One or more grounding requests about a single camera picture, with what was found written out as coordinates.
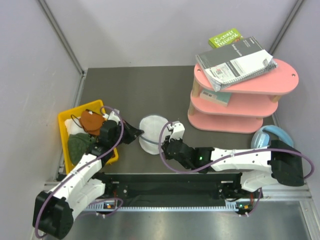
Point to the orange bra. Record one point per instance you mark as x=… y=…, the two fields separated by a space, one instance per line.
x=91 y=122

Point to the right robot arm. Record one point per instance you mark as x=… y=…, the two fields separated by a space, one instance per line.
x=276 y=163

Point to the green garment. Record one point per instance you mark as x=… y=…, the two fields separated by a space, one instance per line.
x=77 y=146

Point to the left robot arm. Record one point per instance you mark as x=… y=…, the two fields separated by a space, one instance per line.
x=56 y=210

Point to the grey spiral-bound manual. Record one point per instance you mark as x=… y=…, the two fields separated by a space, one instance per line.
x=235 y=63

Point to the pink three-tier shelf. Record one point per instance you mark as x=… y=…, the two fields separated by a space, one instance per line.
x=250 y=102

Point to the teal paperback book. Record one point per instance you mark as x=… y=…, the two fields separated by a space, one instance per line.
x=221 y=98

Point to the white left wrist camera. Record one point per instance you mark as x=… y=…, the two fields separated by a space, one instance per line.
x=113 y=116

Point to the white garment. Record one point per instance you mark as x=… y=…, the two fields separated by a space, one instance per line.
x=73 y=126

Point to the yellow plastic bin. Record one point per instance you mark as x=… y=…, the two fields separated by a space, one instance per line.
x=66 y=115

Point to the green treehouse book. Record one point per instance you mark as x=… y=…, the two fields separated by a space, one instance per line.
x=230 y=36

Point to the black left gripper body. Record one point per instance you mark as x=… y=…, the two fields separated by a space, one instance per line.
x=114 y=141

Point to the light blue headphones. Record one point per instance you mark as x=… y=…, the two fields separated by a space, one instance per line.
x=261 y=139

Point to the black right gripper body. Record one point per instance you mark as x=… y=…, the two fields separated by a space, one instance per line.
x=167 y=142

